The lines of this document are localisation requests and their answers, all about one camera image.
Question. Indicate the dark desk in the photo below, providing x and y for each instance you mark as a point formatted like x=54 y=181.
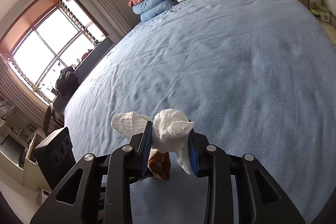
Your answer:
x=92 y=61

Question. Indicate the black bag on sill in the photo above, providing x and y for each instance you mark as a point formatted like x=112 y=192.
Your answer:
x=67 y=81

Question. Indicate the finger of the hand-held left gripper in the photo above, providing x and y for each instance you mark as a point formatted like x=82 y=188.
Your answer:
x=148 y=177

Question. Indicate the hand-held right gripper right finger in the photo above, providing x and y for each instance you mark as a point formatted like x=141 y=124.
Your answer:
x=193 y=158

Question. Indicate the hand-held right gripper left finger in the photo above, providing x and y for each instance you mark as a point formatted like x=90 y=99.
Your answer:
x=147 y=150

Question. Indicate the black chair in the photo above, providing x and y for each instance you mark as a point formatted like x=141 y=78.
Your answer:
x=49 y=116

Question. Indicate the blue bed sheet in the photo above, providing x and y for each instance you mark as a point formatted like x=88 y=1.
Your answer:
x=223 y=56

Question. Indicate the plain blue pillow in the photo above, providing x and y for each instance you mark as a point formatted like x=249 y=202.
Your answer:
x=153 y=7

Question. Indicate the white shelving unit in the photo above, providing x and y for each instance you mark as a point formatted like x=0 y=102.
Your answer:
x=18 y=145

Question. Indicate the white tissue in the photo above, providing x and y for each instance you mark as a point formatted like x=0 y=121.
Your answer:
x=170 y=132

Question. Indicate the brown sock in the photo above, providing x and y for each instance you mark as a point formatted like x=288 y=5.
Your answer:
x=160 y=166

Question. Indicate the wood-framed window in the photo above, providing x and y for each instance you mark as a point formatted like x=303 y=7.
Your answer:
x=52 y=43

